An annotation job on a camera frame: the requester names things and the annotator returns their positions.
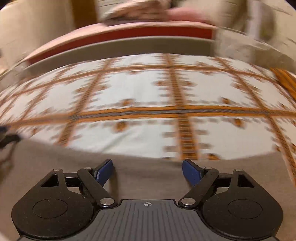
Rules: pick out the orange patterned pillow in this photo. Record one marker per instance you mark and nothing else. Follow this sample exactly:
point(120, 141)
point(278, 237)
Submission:
point(286, 80)

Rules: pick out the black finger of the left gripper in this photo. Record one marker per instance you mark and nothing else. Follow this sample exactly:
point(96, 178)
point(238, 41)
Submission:
point(7, 138)

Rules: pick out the folded pink quilt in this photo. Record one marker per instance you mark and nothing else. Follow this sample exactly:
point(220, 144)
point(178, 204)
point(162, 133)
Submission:
point(154, 10)

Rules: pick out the grey-brown fleece pants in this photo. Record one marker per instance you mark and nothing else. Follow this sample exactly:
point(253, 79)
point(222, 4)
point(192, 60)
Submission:
point(25, 163)

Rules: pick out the pink pillow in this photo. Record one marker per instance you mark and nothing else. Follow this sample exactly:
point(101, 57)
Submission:
point(187, 14)

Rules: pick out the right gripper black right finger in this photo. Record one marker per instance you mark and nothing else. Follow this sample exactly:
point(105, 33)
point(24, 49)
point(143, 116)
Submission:
point(232, 205)

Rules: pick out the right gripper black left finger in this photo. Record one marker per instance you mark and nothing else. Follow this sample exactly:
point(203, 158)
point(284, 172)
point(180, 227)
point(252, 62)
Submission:
point(63, 204)

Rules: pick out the large bed with pink sheet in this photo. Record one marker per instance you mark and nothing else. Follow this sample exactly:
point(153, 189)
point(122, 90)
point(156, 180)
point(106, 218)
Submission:
point(95, 43)

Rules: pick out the orange heart patterned bedsheet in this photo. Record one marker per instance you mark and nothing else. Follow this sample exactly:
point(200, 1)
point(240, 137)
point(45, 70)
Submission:
point(157, 106)

